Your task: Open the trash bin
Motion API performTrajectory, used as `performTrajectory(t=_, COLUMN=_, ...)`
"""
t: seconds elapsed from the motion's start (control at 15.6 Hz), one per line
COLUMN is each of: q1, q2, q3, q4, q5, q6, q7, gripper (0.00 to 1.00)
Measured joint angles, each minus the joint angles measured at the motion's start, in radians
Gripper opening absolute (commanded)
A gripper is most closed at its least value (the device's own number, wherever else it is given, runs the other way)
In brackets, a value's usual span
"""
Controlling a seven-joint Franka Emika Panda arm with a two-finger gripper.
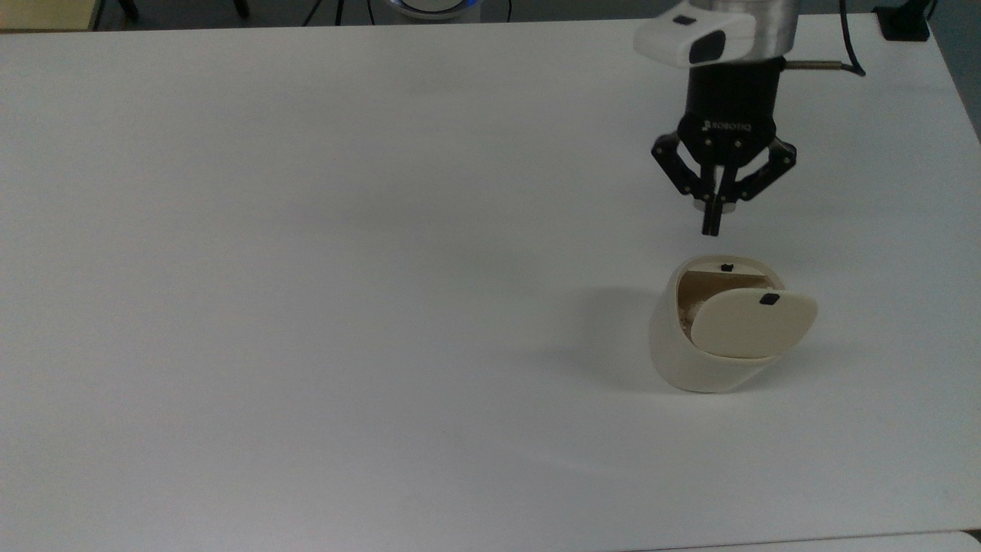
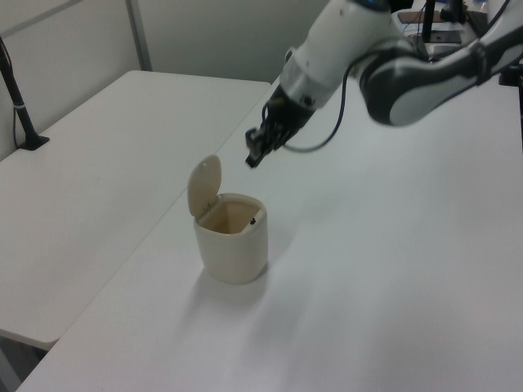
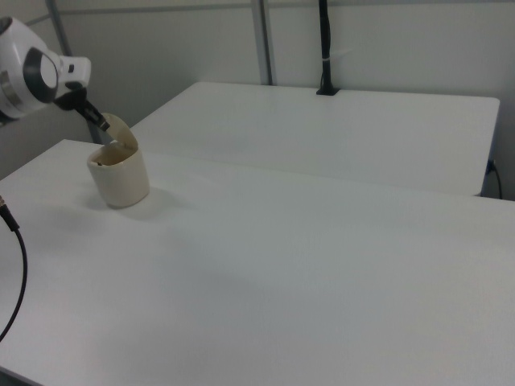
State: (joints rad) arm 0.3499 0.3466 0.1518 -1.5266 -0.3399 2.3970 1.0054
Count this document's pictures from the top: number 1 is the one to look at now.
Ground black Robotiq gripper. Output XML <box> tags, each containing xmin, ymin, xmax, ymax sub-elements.
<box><xmin>651</xmin><ymin>58</ymin><xmax>799</xmax><ymax>236</ymax></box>

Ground beige trash bin lid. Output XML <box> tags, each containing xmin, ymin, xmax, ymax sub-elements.
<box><xmin>690</xmin><ymin>287</ymin><xmax>819</xmax><ymax>360</ymax></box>

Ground beige plastic trash bin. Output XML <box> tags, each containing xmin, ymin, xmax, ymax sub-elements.
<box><xmin>649</xmin><ymin>255</ymin><xmax>819</xmax><ymax>394</ymax></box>

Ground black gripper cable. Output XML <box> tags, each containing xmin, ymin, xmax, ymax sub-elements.
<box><xmin>783</xmin><ymin>0</ymin><xmax>868</xmax><ymax>77</ymax></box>

